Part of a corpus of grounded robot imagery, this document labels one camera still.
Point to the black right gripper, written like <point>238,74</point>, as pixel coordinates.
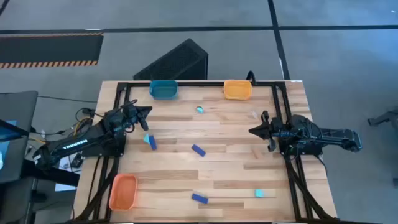
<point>280,130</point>

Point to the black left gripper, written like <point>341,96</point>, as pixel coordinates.
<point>133,112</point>

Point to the natural wood block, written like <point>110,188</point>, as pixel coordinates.
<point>255,114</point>

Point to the light blue triangle block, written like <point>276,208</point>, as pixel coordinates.
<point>146,139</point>

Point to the dark blue rectangular block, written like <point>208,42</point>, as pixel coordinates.
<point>198,150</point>
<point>199,198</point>
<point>152,142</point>

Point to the light blue half-round block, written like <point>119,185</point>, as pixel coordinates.
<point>200,109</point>

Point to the light blue cube block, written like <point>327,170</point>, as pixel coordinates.
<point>259,193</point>

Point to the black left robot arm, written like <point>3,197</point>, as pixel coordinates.
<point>77,144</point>

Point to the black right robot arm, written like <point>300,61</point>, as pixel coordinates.
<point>335,137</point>

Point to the blue plastic bin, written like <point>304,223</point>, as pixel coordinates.
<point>163,90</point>

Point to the yellow plastic bin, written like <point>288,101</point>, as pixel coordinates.
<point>237,89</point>

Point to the black perforated case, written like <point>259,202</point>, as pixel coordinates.
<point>177,59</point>

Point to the orange plastic bin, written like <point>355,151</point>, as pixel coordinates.
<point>122,193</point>

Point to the white paper sheet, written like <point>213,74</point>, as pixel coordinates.
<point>63,187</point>

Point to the black hazard-striped floor mat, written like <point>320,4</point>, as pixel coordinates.
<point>46,48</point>

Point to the black chair base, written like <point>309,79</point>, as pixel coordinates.
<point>384,118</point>

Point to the dark monitor with stand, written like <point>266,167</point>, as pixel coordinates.
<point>15,105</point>

